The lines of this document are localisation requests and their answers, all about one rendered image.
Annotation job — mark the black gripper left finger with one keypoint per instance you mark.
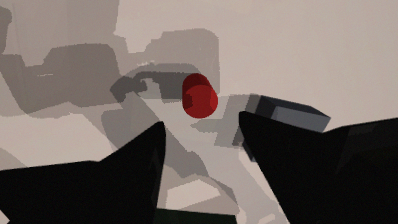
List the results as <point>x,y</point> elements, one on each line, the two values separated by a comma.
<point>123,188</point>

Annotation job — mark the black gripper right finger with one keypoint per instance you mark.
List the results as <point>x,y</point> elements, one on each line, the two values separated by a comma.
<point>305,168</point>

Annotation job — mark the dark red cylinder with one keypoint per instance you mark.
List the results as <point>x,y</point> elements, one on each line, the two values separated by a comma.
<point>199,100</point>

